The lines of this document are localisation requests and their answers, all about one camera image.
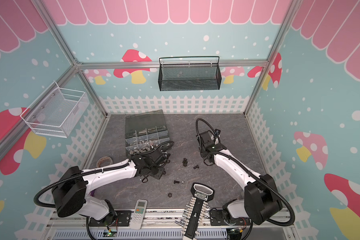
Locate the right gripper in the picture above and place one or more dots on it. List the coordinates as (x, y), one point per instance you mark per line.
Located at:
(204, 139)

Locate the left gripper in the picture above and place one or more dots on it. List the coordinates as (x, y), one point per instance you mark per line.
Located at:
(161, 172)

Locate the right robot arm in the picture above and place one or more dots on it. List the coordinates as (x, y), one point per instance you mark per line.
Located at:
(261, 201)

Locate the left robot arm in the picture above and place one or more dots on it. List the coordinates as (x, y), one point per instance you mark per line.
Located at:
(71, 194)

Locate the grey plastic organizer box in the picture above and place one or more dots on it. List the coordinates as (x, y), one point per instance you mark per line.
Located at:
(145, 131)

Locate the brown tape roll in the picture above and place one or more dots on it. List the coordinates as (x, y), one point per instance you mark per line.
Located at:
(104, 161)

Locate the white remote control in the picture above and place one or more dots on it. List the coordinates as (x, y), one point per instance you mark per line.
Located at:
(138, 214)

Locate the black socket wrench rack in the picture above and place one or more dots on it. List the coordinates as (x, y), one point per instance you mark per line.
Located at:
(196, 211)

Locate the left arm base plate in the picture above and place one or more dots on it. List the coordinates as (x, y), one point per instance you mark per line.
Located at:
(122, 219)

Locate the black mesh wall basket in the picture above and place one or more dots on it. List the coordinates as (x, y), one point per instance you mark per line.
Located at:
(196, 73)

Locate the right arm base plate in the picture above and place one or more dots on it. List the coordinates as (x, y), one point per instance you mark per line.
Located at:
(218, 217)

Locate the white wire wall basket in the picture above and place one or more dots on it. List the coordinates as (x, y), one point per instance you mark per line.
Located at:
(56, 112)

